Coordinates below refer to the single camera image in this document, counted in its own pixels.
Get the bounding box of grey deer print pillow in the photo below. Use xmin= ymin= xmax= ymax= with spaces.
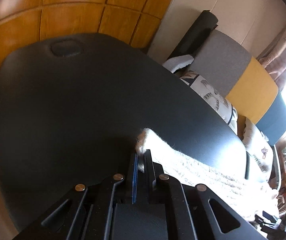
xmin=243 ymin=117 xmax=274 ymax=180

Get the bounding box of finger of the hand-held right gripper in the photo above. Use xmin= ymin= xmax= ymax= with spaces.
xmin=254 ymin=210 xmax=282 ymax=230

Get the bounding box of white triangle print pillow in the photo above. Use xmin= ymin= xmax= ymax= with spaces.
xmin=179 ymin=70 xmax=239 ymax=133

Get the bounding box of grey yellow blue sofa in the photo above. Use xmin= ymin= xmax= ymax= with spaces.
xmin=163 ymin=29 xmax=286 ymax=193

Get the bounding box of black padded table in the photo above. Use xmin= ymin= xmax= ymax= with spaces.
xmin=0 ymin=33 xmax=251 ymax=233

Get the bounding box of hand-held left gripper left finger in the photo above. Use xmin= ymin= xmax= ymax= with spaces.
xmin=13 ymin=153 xmax=139 ymax=240

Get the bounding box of beige patterned curtain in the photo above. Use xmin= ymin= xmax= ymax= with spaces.
xmin=256 ymin=17 xmax=286 ymax=85

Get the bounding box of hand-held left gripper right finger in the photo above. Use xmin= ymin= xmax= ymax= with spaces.
xmin=144 ymin=149 xmax=268 ymax=240

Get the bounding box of cream knitted sweater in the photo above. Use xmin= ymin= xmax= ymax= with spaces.
xmin=135 ymin=128 xmax=279 ymax=220

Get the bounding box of black rolled mat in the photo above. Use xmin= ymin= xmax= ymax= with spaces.
xmin=169 ymin=10 xmax=219 ymax=59

